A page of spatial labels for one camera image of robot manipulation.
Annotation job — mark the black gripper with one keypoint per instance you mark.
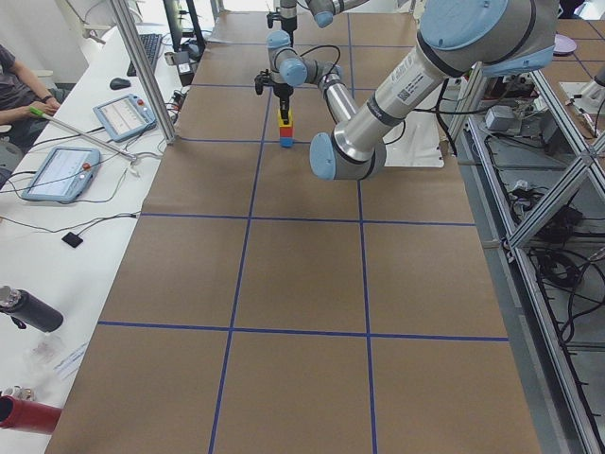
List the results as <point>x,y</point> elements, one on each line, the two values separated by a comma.
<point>286,21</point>
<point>283,93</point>

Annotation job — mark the yellow block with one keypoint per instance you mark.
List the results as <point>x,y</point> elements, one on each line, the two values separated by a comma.
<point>285,120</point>

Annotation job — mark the blue block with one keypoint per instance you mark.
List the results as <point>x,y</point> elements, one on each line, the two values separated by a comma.
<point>286,142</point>

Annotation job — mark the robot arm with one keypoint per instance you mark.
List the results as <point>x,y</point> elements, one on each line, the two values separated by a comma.
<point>507,37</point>
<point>323,11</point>

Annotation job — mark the black keyboard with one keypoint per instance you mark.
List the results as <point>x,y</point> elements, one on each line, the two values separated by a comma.
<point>152,44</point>

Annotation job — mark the far blue teach pendant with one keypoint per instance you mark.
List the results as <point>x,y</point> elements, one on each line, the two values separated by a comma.
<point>125,117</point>

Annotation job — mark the blue teach pendant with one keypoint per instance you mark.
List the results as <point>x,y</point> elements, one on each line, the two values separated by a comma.
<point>64,174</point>
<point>125,117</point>

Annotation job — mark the black computer mouse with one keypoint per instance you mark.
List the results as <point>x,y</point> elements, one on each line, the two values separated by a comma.
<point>119,84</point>

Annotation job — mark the near blue teach pendant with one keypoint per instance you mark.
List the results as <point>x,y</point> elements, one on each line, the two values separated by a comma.
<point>64,174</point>

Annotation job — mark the small black square pad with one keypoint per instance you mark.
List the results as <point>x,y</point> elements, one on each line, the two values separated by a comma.
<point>72,239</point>

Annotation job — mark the seated person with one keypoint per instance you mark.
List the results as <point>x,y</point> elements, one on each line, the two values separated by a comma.
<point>22,90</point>

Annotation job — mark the black water bottle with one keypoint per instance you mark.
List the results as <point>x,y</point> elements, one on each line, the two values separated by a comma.
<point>27,310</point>

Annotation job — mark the red cylinder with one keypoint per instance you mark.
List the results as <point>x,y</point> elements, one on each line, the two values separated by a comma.
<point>28,416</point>

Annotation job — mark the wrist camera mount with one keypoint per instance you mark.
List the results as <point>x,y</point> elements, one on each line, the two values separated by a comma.
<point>273,17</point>
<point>262,80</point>

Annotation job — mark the aluminium frame post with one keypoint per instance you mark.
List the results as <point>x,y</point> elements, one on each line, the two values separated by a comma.
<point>138,56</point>

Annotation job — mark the white camera pedestal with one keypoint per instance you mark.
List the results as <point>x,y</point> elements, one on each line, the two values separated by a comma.
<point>415,143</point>

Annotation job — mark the metal rod green handle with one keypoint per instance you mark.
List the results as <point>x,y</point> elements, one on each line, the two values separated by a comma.
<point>39,113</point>

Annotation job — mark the aluminium frame rack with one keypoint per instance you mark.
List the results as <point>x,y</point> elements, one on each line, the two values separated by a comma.
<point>538,142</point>

